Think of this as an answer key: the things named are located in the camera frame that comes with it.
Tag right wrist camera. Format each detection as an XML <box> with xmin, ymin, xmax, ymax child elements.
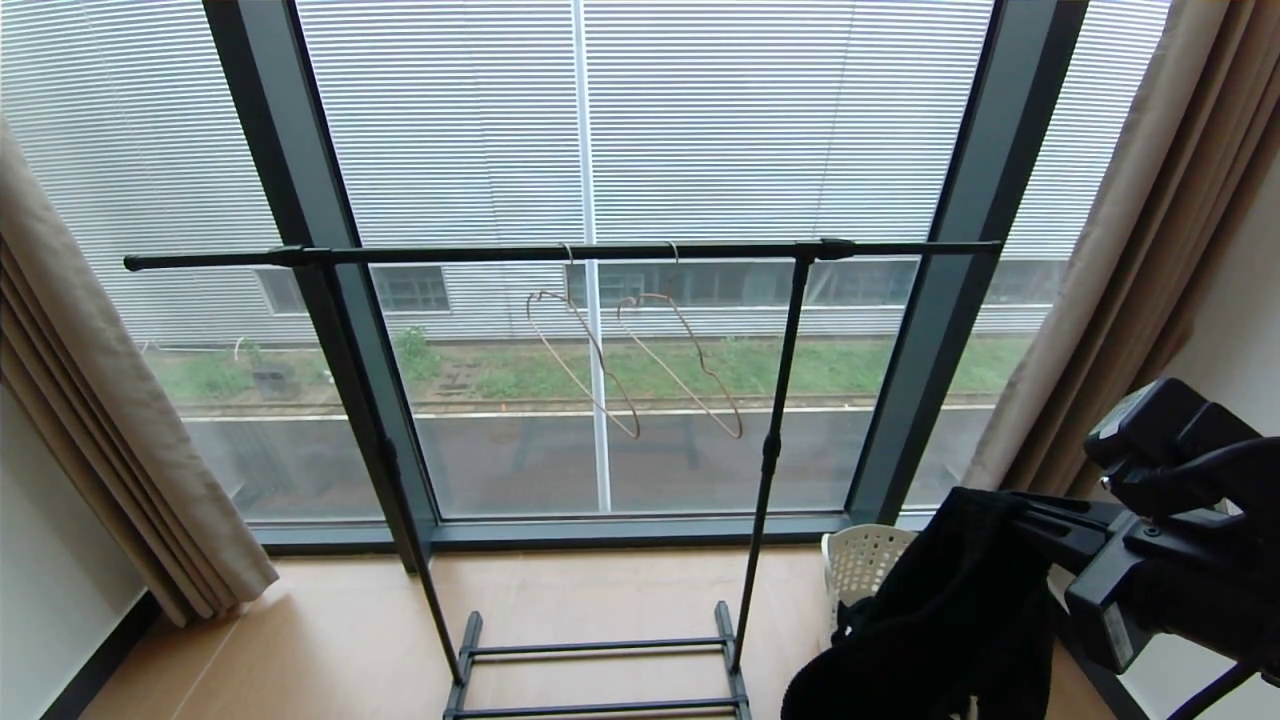
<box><xmin>1085</xmin><ymin>378</ymin><xmax>1263</xmax><ymax>521</ymax></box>

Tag beige curtain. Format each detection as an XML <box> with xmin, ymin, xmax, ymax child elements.
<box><xmin>960</xmin><ymin>0</ymin><xmax>1280</xmax><ymax>501</ymax></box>
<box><xmin>0</xmin><ymin>120</ymin><xmax>279</xmax><ymax>628</ymax></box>

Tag black shorts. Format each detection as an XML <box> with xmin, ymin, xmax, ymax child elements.
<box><xmin>780</xmin><ymin>487</ymin><xmax>1063</xmax><ymax>720</ymax></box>

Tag black clothes rack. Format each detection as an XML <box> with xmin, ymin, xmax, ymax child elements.
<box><xmin>123</xmin><ymin>238</ymin><xmax>1003</xmax><ymax>720</ymax></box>

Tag pink clothes hanger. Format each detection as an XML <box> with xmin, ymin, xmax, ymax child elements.
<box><xmin>617</xmin><ymin>241</ymin><xmax>744</xmax><ymax>441</ymax></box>
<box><xmin>527</xmin><ymin>243</ymin><xmax>641</xmax><ymax>441</ymax></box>

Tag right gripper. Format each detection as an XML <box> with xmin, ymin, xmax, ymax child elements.
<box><xmin>1012</xmin><ymin>492</ymin><xmax>1280</xmax><ymax>681</ymax></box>

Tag white laundry basket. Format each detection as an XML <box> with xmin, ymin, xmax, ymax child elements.
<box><xmin>821</xmin><ymin>524</ymin><xmax>916</xmax><ymax>651</ymax></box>

